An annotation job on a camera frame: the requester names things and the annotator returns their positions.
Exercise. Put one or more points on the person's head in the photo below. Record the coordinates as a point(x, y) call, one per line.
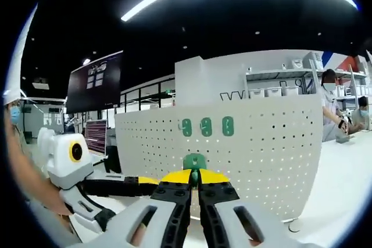
point(14, 113)

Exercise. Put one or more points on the white storage bin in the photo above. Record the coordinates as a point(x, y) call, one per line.
point(274, 92)
point(290, 91)
point(257, 93)

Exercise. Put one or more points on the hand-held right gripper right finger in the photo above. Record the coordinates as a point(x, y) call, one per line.
point(226, 219)

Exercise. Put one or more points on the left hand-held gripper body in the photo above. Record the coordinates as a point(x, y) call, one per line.
point(62, 166)

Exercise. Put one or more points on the large dark hanging display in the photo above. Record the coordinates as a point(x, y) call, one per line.
point(96, 91)

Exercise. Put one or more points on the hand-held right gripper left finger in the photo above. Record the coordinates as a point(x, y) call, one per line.
point(162, 216)

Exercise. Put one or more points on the white perforated mounting plate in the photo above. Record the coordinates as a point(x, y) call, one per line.
point(261, 149)

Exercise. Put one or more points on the green hook assembly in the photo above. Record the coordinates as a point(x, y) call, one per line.
point(207, 130)
point(187, 163)
point(224, 127)
point(187, 129)

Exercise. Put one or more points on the white storage basket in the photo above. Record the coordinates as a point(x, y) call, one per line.
point(297, 65)

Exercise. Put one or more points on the grey metal storage shelf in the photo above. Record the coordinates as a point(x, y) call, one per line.
point(276, 73)

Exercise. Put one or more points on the white laptop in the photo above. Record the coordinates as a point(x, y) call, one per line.
point(96, 134)

